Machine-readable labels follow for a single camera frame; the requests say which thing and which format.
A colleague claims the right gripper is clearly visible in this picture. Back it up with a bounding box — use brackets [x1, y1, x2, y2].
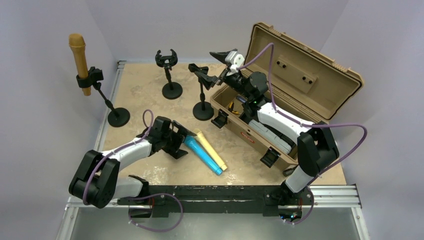
[195, 51, 252, 100]

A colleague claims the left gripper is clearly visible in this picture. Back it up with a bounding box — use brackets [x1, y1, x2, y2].
[160, 121, 195, 159]

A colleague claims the blue microphone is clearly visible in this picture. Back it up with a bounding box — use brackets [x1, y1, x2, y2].
[184, 135, 223, 176]

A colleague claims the cream beige microphone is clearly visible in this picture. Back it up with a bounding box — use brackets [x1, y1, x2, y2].
[193, 128, 228, 171]

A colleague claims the black stand with blue mic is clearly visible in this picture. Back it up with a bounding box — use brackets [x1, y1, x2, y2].
[188, 63, 214, 121]

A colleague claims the black shock mount mic stand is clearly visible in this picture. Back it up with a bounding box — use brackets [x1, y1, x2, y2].
[155, 49, 183, 100]

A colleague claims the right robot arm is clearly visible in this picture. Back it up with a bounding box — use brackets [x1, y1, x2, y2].
[188, 49, 340, 204]

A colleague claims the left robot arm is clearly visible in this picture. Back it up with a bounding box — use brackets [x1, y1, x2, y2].
[68, 116, 195, 209]

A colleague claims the black stand with brown mic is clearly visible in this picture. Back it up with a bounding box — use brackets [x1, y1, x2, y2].
[76, 66, 131, 128]

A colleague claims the brown gold microphone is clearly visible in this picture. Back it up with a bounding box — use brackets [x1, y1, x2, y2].
[68, 33, 91, 96]

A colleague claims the yellow black tool in case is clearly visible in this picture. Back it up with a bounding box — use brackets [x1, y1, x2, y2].
[227, 101, 240, 115]

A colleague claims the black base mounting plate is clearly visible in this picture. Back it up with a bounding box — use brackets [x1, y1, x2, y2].
[117, 185, 313, 219]

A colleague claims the tan plastic tool case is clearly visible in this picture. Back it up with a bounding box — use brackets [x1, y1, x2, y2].
[210, 22, 364, 167]

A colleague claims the grey device in case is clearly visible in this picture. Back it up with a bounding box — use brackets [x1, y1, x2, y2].
[248, 120, 295, 154]

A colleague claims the small black cylinder on table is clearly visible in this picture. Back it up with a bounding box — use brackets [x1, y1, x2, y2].
[282, 166, 297, 177]

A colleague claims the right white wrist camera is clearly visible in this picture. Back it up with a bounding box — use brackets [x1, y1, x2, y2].
[224, 49, 245, 76]

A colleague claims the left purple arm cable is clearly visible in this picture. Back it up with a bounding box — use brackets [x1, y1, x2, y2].
[82, 109, 155, 206]

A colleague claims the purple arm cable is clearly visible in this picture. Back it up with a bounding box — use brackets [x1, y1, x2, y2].
[236, 42, 369, 181]
[82, 109, 155, 206]

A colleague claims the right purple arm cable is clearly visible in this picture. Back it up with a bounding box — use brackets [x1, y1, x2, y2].
[236, 42, 369, 181]

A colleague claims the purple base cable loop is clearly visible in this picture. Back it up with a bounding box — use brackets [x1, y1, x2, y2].
[127, 193, 185, 233]

